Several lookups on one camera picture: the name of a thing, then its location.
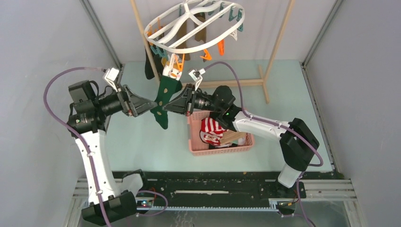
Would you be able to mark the white oval clip hanger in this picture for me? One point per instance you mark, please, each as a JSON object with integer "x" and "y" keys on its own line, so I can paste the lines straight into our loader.
{"x": 173, "y": 31}

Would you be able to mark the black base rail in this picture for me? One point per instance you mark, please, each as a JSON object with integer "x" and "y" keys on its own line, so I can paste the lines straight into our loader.
{"x": 220, "y": 189}

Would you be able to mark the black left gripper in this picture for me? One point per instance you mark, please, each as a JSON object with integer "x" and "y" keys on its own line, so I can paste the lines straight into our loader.
{"x": 134, "y": 105}

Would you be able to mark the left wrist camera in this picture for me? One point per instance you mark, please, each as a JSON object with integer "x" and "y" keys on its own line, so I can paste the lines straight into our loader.
{"x": 111, "y": 78}

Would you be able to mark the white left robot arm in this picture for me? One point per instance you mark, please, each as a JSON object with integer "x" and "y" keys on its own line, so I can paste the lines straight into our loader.
{"x": 108, "y": 201}

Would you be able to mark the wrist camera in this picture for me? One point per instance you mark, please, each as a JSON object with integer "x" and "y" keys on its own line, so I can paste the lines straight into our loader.
{"x": 197, "y": 77}
{"x": 111, "y": 78}

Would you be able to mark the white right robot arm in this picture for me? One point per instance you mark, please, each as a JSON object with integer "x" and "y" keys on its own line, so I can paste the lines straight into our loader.
{"x": 298, "y": 144}

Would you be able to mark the pink plastic basket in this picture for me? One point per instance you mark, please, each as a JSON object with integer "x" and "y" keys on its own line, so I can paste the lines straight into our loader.
{"x": 199, "y": 148}

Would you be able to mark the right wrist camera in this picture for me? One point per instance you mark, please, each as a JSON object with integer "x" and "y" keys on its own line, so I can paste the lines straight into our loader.
{"x": 197, "y": 77}

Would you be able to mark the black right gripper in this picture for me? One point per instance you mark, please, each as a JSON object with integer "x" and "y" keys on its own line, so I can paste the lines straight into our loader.
{"x": 184, "y": 103}

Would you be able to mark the red white striped sock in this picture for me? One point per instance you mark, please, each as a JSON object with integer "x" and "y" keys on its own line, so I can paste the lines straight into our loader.
{"x": 210, "y": 127}
{"x": 211, "y": 138}

